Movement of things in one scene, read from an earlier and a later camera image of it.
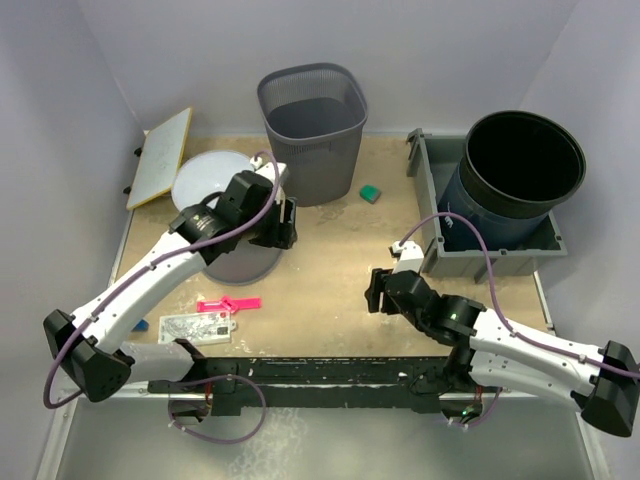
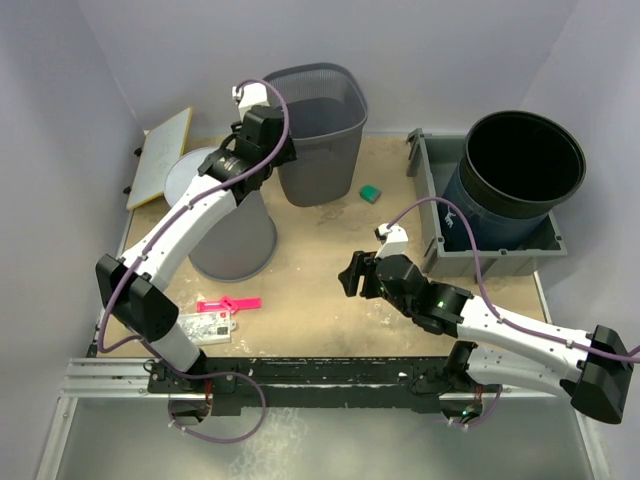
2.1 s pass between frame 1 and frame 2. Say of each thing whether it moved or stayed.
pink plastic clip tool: stayed
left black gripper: moved
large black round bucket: stayed
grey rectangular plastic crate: stayed
